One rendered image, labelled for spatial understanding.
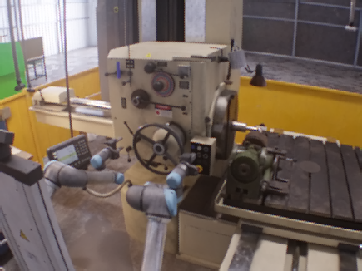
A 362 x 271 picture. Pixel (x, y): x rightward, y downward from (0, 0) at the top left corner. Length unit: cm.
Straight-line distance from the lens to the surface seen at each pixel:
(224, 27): 244
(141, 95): 205
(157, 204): 120
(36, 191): 87
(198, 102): 190
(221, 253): 263
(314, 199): 210
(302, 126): 440
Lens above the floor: 217
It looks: 25 degrees down
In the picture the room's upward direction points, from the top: straight up
